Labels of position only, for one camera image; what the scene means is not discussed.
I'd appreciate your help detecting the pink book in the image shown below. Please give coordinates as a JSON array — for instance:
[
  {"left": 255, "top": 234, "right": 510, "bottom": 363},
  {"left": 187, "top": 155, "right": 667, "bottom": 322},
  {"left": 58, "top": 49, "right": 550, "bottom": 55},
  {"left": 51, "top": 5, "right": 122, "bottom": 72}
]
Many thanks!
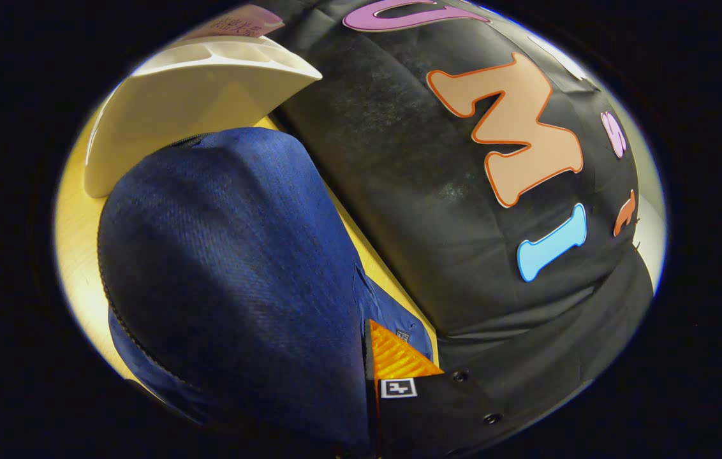
[{"left": 182, "top": 3, "right": 286, "bottom": 42}]

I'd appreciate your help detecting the blue schoolbag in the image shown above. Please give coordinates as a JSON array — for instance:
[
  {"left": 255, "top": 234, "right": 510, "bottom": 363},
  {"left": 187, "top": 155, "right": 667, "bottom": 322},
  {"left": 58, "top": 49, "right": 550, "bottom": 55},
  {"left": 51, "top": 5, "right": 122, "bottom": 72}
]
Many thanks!
[{"left": 96, "top": 126, "right": 438, "bottom": 456}]

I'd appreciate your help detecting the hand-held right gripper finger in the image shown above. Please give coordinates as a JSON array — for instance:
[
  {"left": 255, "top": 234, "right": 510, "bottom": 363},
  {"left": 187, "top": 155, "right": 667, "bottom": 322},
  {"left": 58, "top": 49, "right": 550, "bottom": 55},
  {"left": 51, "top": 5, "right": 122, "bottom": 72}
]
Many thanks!
[{"left": 364, "top": 319, "right": 521, "bottom": 458}]

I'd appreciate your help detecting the black backdrop cloth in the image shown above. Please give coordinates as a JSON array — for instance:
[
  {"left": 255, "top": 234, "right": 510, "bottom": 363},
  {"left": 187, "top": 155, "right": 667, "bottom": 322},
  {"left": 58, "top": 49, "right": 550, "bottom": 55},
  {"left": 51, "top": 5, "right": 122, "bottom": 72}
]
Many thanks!
[{"left": 253, "top": 0, "right": 658, "bottom": 441}]

